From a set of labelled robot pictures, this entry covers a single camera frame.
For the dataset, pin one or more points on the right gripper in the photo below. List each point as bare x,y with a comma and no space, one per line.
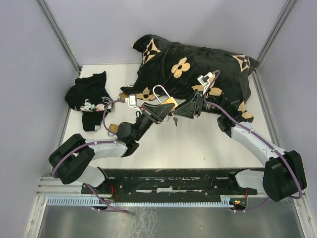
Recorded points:
186,109

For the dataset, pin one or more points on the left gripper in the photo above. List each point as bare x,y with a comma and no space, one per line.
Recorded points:
161,111

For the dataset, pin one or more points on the silver keys of large padlock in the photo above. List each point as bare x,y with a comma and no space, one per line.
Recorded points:
173,118

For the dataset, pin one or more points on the large brass padlock long shackle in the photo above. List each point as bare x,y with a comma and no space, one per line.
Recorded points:
169,100

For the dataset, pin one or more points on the medium brass padlock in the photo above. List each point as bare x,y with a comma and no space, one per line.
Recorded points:
112,130

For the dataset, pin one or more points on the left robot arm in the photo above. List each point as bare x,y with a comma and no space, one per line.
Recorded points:
71,161

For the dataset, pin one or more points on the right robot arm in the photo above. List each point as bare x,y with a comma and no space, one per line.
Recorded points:
283,175

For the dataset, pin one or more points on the brass padlock near pillow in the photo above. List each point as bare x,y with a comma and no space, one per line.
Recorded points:
123,96

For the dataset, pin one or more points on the black floral pillow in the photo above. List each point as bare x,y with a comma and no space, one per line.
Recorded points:
177,66

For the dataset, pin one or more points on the black printed garment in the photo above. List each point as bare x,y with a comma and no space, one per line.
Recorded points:
90,97

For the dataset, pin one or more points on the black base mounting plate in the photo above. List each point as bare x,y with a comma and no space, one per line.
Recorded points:
171,185

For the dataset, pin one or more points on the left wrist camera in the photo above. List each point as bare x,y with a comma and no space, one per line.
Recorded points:
132,102

